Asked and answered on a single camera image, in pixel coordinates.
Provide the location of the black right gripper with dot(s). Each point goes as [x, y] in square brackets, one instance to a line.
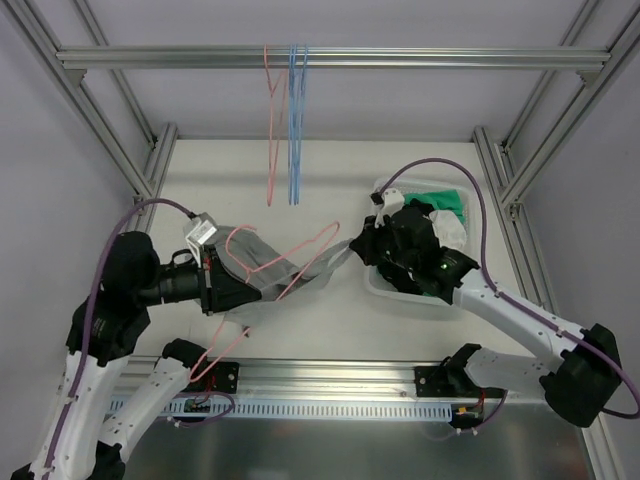
[388, 247]

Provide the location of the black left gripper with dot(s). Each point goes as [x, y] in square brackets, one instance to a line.
[209, 280]

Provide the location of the black tank top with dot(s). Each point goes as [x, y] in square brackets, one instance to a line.
[394, 275]

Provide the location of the grey tank top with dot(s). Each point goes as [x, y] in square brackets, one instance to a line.
[282, 283]

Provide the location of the white tank top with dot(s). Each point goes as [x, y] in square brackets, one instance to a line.
[448, 229]

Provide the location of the pink wire hanger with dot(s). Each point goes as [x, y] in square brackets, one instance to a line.
[278, 90]
[300, 254]

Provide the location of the light blue wire hanger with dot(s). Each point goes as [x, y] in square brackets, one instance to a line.
[291, 123]

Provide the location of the green tank top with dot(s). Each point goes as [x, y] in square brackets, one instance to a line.
[440, 200]

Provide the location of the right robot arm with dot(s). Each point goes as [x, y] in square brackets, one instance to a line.
[575, 370]

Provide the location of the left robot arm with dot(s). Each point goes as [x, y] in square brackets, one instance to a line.
[83, 442]

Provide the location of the white plastic perforated basket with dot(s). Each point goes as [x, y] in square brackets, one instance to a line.
[377, 285]

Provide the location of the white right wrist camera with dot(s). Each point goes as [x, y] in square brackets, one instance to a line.
[386, 204]

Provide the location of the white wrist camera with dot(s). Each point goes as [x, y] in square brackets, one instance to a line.
[198, 231]
[386, 204]

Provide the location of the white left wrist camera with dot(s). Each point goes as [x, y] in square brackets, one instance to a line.
[198, 231]

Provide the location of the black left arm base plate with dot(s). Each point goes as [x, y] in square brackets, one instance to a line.
[223, 377]

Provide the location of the aluminium front frame rail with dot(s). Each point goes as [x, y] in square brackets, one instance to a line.
[325, 375]

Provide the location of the white slotted cable duct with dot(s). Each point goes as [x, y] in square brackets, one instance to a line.
[262, 408]

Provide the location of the aluminium left frame posts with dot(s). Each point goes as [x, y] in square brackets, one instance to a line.
[147, 180]

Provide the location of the aluminium frame posts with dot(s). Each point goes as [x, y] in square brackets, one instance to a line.
[513, 164]
[147, 180]

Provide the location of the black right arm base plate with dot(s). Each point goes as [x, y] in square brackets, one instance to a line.
[432, 382]

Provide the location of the aluminium right frame posts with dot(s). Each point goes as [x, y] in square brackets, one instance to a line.
[513, 164]

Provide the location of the aluminium top hanging rail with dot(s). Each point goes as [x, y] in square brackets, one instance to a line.
[255, 56]

